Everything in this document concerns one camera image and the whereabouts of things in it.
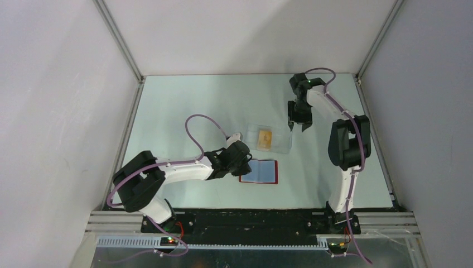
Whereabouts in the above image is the aluminium front rail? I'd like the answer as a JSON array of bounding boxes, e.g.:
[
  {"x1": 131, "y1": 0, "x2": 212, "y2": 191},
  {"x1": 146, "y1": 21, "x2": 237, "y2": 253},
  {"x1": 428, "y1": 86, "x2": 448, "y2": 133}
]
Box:
[{"x1": 355, "y1": 212, "x2": 421, "y2": 238}]

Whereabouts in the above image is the aluminium frame post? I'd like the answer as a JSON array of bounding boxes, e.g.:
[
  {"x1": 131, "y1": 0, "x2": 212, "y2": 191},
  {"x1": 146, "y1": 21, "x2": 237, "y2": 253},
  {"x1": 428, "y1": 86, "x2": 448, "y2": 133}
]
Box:
[
  {"x1": 92, "y1": 0, "x2": 145, "y2": 83},
  {"x1": 356, "y1": 0, "x2": 405, "y2": 80}
]

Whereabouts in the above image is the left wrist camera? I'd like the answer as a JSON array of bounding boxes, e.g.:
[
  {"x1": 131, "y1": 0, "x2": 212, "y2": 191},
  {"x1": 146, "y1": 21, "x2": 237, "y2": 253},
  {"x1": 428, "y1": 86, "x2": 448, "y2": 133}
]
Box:
[{"x1": 226, "y1": 132, "x2": 243, "y2": 147}]

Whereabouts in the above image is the left aluminium frame post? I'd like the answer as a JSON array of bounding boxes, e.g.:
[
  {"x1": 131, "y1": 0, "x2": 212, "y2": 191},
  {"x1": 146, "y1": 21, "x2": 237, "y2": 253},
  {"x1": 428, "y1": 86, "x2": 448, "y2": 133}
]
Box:
[{"x1": 92, "y1": 0, "x2": 145, "y2": 83}]

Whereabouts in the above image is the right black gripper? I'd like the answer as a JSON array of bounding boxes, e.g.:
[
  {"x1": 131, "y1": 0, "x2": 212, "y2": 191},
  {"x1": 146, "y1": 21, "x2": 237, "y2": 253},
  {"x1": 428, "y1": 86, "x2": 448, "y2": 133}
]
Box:
[{"x1": 287, "y1": 99, "x2": 312, "y2": 131}]

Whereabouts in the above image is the red leather card holder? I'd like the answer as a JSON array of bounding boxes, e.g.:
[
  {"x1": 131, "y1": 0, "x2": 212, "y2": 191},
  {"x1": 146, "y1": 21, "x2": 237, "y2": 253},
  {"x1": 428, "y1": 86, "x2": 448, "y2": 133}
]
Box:
[{"x1": 239, "y1": 160, "x2": 278, "y2": 184}]

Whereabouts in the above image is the grey slotted cable duct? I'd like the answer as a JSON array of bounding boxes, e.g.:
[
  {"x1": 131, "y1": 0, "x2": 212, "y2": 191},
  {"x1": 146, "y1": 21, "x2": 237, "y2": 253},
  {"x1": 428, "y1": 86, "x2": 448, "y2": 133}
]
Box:
[{"x1": 96, "y1": 236, "x2": 329, "y2": 251}]

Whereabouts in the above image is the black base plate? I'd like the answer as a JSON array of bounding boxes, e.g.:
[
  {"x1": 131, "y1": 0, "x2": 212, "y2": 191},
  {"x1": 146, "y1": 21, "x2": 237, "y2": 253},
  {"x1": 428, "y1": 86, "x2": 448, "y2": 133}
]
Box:
[{"x1": 159, "y1": 208, "x2": 360, "y2": 235}]

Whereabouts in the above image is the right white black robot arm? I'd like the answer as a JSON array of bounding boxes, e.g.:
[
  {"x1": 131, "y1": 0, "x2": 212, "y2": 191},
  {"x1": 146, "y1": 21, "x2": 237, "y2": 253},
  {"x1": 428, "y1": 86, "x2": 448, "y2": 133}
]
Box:
[{"x1": 287, "y1": 73, "x2": 371, "y2": 233}]

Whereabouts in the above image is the orange credit card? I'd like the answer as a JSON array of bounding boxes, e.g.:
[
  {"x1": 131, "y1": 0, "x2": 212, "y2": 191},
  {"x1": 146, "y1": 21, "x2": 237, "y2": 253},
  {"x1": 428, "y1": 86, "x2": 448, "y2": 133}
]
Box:
[{"x1": 257, "y1": 129, "x2": 272, "y2": 151}]

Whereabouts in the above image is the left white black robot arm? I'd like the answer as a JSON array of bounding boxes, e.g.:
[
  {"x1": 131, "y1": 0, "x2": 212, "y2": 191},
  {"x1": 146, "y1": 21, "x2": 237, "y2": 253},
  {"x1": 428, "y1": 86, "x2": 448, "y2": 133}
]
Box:
[{"x1": 107, "y1": 140, "x2": 252, "y2": 233}]

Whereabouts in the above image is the right aluminium frame post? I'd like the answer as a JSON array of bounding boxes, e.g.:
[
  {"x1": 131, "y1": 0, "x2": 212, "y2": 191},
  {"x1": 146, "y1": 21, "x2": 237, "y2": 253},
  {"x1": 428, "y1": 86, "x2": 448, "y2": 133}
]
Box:
[{"x1": 356, "y1": 0, "x2": 405, "y2": 80}]

